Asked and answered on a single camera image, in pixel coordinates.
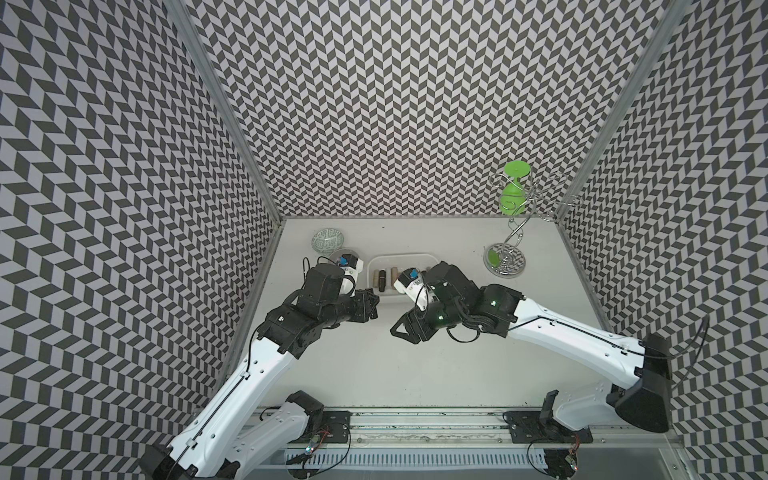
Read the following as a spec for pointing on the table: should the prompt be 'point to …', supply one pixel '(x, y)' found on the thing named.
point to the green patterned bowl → (327, 240)
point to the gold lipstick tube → (375, 278)
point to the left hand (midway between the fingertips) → (374, 303)
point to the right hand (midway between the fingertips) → (403, 331)
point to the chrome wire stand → (507, 260)
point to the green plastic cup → (512, 200)
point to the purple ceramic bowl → (346, 251)
